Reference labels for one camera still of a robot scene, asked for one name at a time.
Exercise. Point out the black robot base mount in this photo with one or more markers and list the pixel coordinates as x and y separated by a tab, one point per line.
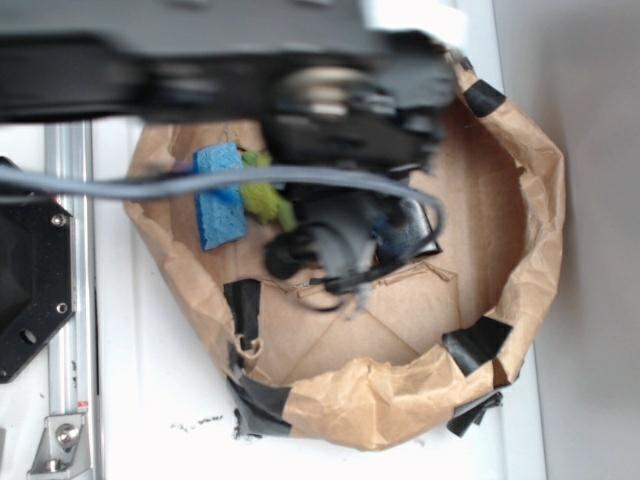
36	275

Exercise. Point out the brown paper bag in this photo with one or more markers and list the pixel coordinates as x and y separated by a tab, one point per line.
436	342

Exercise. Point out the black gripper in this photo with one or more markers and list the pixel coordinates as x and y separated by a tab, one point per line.
357	133

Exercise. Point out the blue sponge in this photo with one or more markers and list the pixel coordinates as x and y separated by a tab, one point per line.
220	213

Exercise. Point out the green fuzzy plush toy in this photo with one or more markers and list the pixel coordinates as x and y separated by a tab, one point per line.
262	199

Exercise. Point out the aluminium extrusion rail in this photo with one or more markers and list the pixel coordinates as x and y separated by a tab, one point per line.
73	377

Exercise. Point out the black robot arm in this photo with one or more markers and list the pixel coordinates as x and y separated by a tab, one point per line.
194	61

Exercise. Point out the metal corner bracket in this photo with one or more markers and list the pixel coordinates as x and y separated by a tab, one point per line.
63	451

